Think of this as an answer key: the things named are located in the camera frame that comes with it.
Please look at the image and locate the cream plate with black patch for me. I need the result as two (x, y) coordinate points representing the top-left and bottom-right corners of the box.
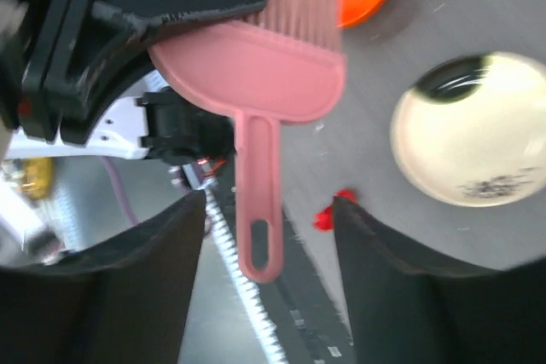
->
(390, 52), (545, 207)

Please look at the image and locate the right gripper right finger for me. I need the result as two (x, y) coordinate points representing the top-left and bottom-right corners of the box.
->
(332, 197), (545, 364)

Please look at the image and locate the pink hand brush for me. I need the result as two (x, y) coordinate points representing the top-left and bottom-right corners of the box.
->
(149, 0), (346, 282)

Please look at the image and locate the red paper scrap front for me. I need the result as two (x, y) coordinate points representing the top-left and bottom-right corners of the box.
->
(313, 189), (357, 232)

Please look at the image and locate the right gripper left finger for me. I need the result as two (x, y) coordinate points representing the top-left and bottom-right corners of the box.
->
(1, 191), (206, 364)

